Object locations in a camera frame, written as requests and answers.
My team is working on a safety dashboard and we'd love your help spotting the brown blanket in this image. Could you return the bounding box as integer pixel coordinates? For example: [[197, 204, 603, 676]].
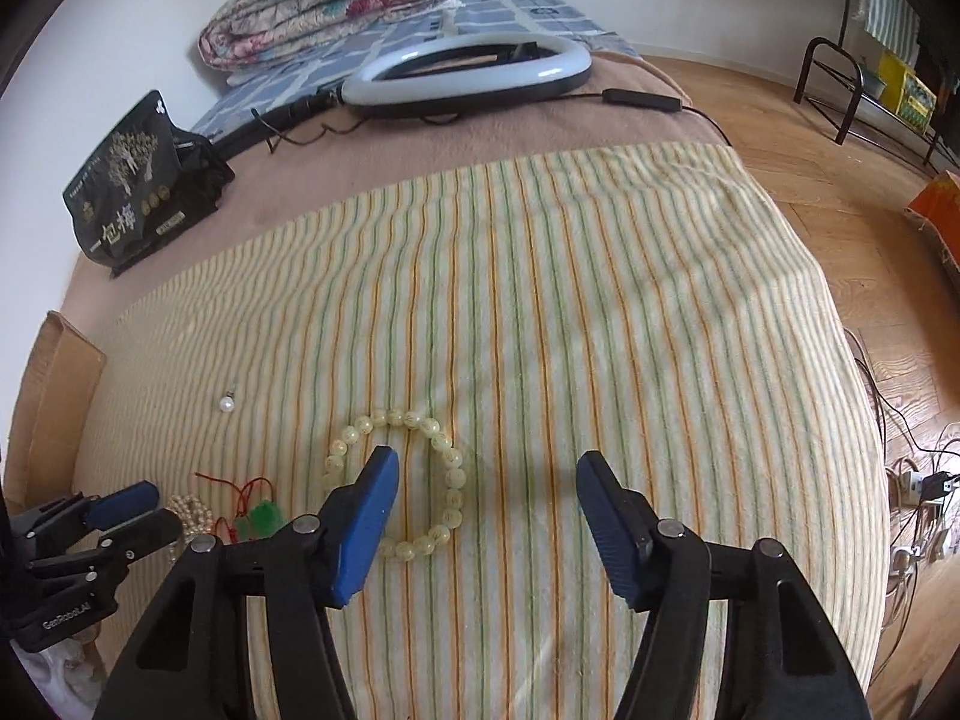
[[58, 52, 745, 361]]

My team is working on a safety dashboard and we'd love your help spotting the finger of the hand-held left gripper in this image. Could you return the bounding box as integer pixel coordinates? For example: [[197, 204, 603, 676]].
[[11, 481, 161, 541], [30, 508, 185, 587]]

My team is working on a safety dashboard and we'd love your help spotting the orange bag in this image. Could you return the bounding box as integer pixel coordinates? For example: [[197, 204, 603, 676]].
[[904, 169, 960, 278]]

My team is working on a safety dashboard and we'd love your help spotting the blue checked bed sheet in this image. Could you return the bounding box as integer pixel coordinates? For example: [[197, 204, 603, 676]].
[[187, 0, 642, 145]]

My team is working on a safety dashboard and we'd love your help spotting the black pouch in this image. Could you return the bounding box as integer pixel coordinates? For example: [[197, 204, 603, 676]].
[[171, 127, 238, 230]]

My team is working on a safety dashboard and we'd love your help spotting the white ring light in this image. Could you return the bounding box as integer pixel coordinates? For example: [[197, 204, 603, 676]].
[[341, 31, 593, 119]]

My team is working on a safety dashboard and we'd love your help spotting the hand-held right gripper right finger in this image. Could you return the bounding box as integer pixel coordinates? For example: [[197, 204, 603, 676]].
[[576, 450, 871, 720]]

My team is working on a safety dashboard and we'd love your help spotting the folded floral quilt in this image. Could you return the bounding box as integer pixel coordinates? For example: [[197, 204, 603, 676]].
[[199, 0, 470, 74]]

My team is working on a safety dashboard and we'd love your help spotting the tangle of floor cables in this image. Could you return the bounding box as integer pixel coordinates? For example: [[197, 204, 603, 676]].
[[846, 326, 960, 620]]

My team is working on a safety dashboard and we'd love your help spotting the striped yellow green towel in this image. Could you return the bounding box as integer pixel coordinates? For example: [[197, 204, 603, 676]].
[[71, 144, 892, 720]]

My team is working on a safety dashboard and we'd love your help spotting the black ring light cable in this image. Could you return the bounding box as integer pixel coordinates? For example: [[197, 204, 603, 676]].
[[251, 88, 734, 151]]

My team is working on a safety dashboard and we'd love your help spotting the black metal rack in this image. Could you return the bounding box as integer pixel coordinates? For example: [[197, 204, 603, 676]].
[[793, 36, 960, 170]]

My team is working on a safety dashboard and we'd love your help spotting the person's left hand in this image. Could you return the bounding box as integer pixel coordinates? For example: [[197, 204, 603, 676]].
[[13, 631, 107, 713]]

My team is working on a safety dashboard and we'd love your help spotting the yellow box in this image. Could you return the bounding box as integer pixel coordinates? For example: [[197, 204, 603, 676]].
[[876, 52, 940, 132]]

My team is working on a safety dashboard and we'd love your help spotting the white power strip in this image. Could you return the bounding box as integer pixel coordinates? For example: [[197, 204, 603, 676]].
[[885, 465, 960, 515]]

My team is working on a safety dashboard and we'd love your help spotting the cardboard box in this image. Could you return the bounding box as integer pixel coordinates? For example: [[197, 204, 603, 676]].
[[0, 311, 107, 500]]

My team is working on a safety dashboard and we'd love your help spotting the green pendant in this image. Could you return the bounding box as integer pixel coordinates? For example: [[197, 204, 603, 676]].
[[193, 471, 286, 543]]

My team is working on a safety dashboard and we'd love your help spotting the white pearl bracelet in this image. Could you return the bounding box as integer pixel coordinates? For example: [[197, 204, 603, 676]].
[[166, 493, 220, 542]]

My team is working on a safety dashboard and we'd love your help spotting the striped hanging towel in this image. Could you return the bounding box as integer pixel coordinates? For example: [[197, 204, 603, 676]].
[[853, 0, 922, 59]]

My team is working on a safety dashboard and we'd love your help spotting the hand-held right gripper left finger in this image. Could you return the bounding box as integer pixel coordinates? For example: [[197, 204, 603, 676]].
[[94, 446, 400, 720]]

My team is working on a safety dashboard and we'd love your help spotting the black snack bag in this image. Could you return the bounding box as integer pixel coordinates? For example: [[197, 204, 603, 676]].
[[61, 90, 185, 275]]

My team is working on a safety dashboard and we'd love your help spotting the pale yellow bead bracelet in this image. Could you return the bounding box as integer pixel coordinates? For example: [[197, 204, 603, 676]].
[[324, 406, 467, 560]]

